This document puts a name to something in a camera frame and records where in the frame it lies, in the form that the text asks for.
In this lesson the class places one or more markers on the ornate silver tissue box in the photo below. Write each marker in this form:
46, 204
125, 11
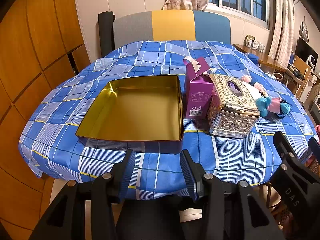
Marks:
233, 111

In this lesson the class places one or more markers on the wooden wardrobe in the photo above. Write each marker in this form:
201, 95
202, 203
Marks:
41, 46

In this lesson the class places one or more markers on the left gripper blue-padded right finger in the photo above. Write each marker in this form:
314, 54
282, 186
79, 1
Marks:
192, 173

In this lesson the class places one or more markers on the jars on desk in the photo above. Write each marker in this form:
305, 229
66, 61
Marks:
253, 43

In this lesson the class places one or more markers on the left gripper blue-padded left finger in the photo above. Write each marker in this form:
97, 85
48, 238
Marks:
121, 176

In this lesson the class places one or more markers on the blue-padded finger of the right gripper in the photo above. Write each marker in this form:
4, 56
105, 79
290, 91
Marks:
283, 146
314, 147

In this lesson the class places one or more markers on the black monitor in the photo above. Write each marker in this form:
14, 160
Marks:
305, 52

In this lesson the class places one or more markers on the black rolled mat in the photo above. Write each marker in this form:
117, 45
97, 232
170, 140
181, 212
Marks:
106, 36

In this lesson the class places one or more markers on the grey yellow blue headboard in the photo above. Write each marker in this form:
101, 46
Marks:
171, 25

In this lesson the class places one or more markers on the blue plush toy pink shirt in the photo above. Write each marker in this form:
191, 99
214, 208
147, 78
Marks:
277, 106

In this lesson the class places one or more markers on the wooden side desk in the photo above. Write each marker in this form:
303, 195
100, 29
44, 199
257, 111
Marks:
264, 59

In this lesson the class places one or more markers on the gold metal tin tray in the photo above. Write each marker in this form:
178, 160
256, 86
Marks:
142, 110

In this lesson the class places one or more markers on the purple paper carton box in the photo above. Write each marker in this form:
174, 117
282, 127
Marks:
198, 87

